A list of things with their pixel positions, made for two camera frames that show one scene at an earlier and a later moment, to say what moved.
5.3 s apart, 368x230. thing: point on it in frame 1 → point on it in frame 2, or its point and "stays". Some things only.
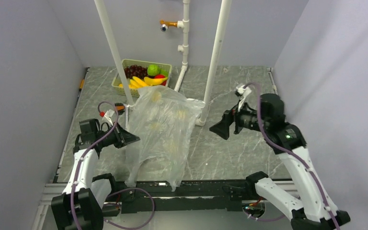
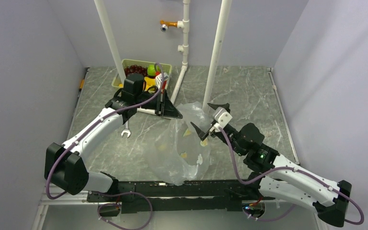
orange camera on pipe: x=165 y=25 stays
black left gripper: x=123 y=137 → x=165 y=106
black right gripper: x=222 y=128 → x=202 y=135
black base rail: x=196 y=196 stays
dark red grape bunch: x=135 y=71 stays
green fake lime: x=153 y=70 stays
